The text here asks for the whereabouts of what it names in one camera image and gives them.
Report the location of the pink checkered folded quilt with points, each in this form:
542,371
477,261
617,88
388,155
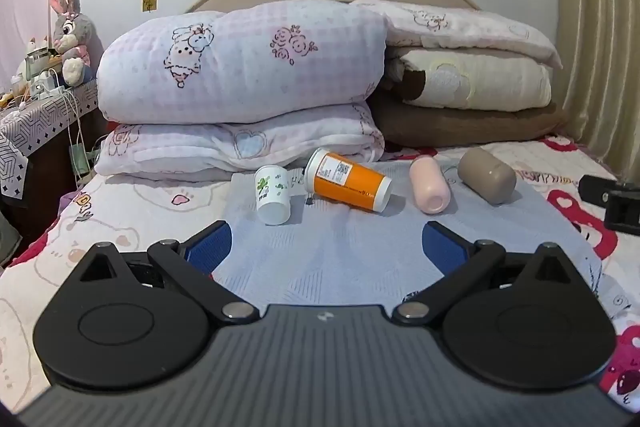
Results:
210,147
240,57

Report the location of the brown pillow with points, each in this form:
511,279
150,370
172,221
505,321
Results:
465,124

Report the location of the dark wooden nightstand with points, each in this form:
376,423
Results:
47,187

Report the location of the orange cup with white rim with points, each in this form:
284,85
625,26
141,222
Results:
350,184

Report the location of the white cup with green print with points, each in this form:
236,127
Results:
272,199

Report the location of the printed bed sheet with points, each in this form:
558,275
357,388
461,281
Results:
100,217

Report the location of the taupe cup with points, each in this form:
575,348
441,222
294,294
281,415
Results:
487,177

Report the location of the patterned nightstand cloth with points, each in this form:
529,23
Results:
30,122

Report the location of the pink cup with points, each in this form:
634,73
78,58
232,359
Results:
429,187

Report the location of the light blue mat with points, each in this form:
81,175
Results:
325,257

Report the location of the white appliance on nightstand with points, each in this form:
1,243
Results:
40,74

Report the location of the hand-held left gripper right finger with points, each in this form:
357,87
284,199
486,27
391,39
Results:
442,248

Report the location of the grey plush rabbit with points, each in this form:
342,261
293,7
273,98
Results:
72,34

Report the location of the beige curtain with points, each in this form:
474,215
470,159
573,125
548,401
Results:
600,32

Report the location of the yellow wall sticker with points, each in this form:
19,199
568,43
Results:
149,1

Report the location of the cream and brown folded blanket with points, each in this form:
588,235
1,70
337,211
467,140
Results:
480,79

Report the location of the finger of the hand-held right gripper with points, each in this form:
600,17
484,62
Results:
615,202

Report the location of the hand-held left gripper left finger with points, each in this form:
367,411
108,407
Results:
212,246

